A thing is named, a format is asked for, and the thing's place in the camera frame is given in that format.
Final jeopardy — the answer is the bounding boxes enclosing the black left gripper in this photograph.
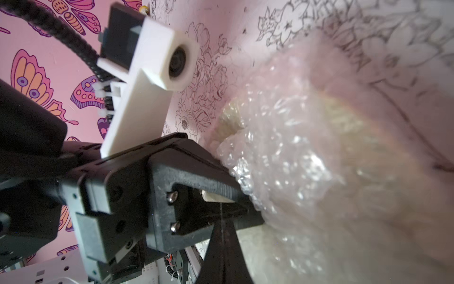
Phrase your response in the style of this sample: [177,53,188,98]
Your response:
[59,133,264,265]

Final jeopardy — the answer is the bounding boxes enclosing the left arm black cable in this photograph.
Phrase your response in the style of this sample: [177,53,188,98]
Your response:
[0,0,118,121]

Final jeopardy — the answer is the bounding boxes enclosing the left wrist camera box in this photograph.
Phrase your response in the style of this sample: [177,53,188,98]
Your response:
[97,3,200,158]

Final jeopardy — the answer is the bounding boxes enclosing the clear bubble wrap sheet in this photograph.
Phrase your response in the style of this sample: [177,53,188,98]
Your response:
[205,31,454,284]

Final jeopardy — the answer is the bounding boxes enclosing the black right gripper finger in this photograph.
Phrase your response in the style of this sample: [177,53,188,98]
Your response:
[196,220,254,284]

